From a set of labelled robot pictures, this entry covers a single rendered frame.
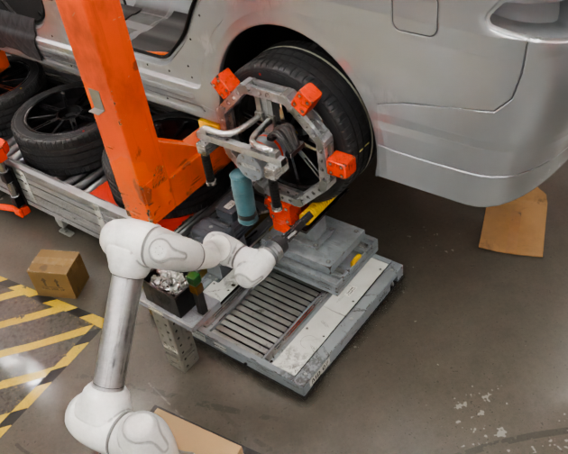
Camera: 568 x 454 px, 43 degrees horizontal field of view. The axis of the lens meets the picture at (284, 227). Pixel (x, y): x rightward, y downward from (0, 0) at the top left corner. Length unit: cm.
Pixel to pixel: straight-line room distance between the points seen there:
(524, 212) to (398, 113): 142
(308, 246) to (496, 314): 90
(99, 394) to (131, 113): 112
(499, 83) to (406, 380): 133
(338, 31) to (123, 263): 111
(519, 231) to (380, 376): 114
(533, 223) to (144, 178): 196
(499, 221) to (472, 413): 117
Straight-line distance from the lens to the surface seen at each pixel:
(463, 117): 252
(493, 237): 372
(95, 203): 365
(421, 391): 308
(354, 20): 257
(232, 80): 293
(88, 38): 274
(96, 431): 241
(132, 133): 293
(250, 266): 264
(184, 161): 323
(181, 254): 216
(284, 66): 279
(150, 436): 228
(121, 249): 225
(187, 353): 320
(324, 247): 335
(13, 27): 432
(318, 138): 271
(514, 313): 338
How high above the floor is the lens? 249
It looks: 41 degrees down
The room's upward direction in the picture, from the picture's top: 9 degrees counter-clockwise
